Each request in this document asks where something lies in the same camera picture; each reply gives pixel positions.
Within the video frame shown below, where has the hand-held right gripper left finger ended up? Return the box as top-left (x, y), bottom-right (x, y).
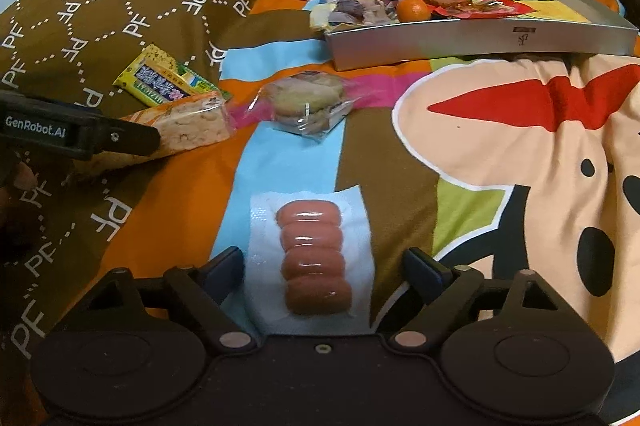
top-left (80, 246), bottom-right (258, 354)

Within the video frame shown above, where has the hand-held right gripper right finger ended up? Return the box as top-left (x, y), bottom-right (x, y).
top-left (390, 247), bottom-right (562, 353)

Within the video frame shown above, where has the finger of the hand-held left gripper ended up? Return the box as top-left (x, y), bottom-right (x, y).
top-left (95, 115), bottom-right (162, 158)

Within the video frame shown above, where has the rice cracker bar packet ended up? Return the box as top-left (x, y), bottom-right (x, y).
top-left (75, 92), bottom-right (237, 177)

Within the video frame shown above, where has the sausage packet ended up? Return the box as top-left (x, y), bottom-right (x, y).
top-left (248, 186), bottom-right (375, 338)

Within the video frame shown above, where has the silver metal tray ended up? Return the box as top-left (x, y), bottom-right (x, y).
top-left (320, 0), bottom-right (640, 71)

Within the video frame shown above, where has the orange mandarin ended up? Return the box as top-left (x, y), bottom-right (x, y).
top-left (396, 0), bottom-right (431, 23)

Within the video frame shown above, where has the red snack packet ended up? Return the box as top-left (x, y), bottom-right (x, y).
top-left (420, 0), bottom-right (540, 20)

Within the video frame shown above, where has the person's left hand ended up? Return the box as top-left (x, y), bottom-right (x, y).
top-left (0, 151), bottom-right (41, 227)

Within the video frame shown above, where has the yellow snack packet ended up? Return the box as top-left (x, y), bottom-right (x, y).
top-left (112, 44), bottom-right (233, 107)

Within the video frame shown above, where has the printed blanket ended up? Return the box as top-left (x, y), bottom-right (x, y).
top-left (10, 0), bottom-right (640, 426)

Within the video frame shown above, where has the brown patterned pillow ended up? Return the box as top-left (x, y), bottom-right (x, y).
top-left (0, 0), bottom-right (351, 426)

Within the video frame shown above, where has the clear cookie packet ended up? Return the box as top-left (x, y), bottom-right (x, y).
top-left (230, 70), bottom-right (368, 137)

